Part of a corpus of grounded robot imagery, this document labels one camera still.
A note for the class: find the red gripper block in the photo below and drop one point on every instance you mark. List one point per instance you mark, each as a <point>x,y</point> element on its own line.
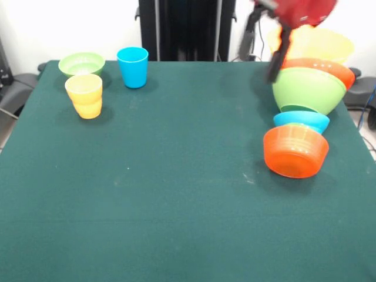
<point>302,11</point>

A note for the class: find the large orange bowl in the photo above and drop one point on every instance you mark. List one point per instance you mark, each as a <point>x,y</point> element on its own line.
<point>326,44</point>

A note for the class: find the large green bowl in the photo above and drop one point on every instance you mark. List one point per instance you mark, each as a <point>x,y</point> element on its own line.
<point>305,91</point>

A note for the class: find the wide red bowl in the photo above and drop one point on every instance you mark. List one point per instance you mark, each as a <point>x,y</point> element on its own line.
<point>337,70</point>

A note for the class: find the small blue bowl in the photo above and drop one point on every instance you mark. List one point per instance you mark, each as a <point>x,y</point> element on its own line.
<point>299,119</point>

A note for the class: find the small red bowl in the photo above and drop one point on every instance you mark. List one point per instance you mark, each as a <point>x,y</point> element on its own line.
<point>293,152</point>

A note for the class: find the blue cup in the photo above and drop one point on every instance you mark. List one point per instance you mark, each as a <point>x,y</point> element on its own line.
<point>132,73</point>

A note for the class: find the dark green table cloth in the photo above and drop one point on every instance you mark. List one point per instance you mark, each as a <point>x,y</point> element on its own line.
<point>176,205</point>

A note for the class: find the small green bowl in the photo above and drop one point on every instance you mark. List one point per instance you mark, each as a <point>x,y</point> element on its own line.
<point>79,69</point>

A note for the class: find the yellow cup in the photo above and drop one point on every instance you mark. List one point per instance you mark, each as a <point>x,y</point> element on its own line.
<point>86,105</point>

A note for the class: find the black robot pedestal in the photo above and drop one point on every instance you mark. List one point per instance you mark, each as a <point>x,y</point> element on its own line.
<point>188,29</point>

